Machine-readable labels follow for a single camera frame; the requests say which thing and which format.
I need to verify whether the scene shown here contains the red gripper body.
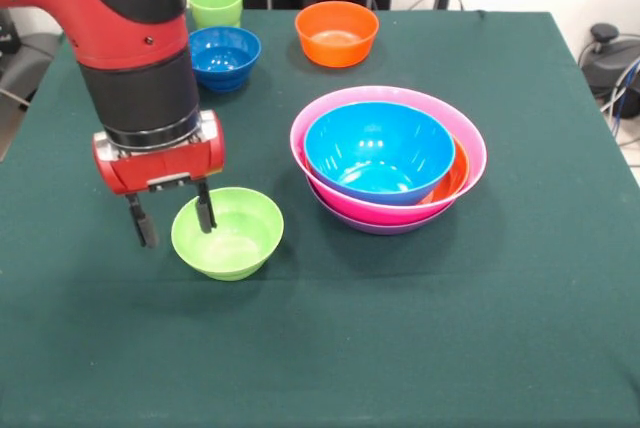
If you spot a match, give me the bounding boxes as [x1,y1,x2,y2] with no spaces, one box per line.
[92,110,226,197]

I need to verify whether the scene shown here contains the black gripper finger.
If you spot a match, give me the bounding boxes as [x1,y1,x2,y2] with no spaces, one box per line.
[194,180,218,235]
[124,192,160,249]

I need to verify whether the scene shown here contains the green small bowl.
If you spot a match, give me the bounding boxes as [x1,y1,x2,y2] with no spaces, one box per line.
[170,186,285,282]

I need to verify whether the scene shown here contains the dark blue small bowl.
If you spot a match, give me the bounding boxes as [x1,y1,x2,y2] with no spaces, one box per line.
[187,25,262,93]

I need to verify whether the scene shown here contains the dark green tablecloth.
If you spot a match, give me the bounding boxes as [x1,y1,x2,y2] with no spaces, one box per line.
[0,10,640,428]

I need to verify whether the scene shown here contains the green plastic cup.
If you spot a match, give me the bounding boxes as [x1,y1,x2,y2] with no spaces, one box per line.
[187,0,244,29]

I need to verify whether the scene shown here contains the black floor stand base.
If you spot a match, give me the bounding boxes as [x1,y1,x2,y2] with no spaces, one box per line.
[0,7,66,114]
[578,22,640,97]

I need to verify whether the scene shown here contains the pink large bowl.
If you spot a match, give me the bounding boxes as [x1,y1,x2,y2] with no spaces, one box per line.
[289,84,488,227]

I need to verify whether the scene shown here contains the purple large bowl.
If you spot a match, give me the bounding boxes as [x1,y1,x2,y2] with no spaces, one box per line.
[305,177,459,237]

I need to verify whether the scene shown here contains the blue medium bowl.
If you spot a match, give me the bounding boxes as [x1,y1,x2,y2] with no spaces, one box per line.
[303,100,456,208]

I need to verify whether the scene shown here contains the orange small bowl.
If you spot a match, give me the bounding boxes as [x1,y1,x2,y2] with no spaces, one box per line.
[294,0,380,69]

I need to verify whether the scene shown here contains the orange medium bowl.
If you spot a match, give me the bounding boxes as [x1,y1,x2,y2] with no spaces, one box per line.
[413,136,470,208]

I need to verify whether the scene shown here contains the bundle of cables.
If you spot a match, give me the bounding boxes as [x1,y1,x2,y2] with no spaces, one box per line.
[599,55,640,169]

